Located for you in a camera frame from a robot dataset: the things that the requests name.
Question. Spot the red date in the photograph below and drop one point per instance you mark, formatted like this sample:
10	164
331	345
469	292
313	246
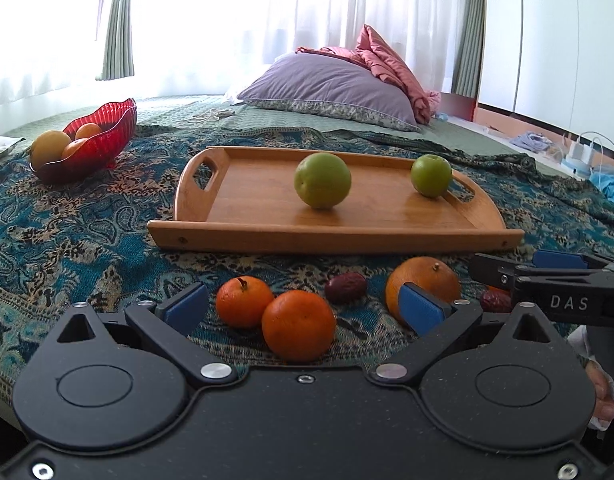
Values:
494	301
345	288

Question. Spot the large dull orange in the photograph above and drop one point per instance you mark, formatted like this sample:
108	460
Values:
427	275

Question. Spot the person's right hand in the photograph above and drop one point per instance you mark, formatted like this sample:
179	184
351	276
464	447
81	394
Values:
601	390

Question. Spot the red glass bowl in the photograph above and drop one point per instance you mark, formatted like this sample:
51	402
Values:
104	145

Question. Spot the green bedspread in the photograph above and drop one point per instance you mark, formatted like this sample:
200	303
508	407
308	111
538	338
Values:
267	120

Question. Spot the purple pillow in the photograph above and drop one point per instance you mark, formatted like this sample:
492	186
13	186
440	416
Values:
327	85

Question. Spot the newspaper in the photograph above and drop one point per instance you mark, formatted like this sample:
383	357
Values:
2	147

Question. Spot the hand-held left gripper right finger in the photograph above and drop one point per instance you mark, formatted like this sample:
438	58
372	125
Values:
418	311

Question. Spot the yellow pear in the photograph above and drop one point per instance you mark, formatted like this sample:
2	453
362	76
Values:
47	147

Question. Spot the large green apple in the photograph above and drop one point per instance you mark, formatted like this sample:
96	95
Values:
322	180

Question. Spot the green curtain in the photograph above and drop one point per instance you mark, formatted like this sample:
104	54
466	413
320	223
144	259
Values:
118	25
471	35

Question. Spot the pink quilt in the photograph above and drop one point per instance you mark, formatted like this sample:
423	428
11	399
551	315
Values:
387	60

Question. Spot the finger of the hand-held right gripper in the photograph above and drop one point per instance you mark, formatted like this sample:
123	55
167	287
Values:
492	270
559	259

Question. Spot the bright orange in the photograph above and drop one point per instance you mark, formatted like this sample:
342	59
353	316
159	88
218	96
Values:
298	327

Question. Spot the small orange tangerine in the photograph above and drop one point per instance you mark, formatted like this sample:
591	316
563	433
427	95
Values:
243	304

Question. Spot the white sheer curtain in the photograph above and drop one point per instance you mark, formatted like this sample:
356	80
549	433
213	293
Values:
227	20

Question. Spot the lavender cloth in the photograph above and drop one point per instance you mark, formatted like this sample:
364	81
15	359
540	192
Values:
534	142

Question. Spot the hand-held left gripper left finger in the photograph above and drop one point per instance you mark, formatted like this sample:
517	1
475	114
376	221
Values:
187	306

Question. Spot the small green apple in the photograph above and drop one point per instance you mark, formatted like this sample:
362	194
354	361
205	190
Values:
431	175

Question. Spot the reddish wooden bed frame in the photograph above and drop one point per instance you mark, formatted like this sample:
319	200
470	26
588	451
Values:
457	105

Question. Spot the blue cloth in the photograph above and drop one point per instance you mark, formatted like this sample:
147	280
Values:
609	187

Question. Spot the wooden tray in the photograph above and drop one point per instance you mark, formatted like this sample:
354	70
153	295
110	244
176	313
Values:
267	200

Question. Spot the teal paisley blanket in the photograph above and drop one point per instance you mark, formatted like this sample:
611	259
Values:
87	240

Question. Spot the white wardrobe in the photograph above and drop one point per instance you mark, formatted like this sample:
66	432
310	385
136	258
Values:
547	35

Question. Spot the white charger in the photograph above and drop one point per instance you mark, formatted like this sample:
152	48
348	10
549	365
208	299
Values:
579	152

